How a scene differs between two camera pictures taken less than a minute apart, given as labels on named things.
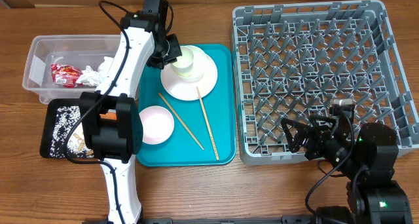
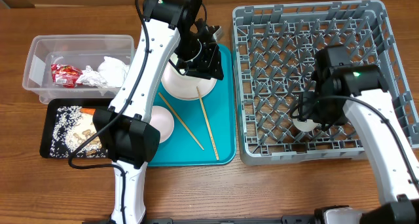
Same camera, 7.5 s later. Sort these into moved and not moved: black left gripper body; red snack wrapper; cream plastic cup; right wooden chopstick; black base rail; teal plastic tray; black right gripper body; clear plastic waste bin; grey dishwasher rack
Moved: cream plastic cup; black right gripper body; black left gripper body
Not moved: black base rail; right wooden chopstick; red snack wrapper; clear plastic waste bin; teal plastic tray; grey dishwasher rack
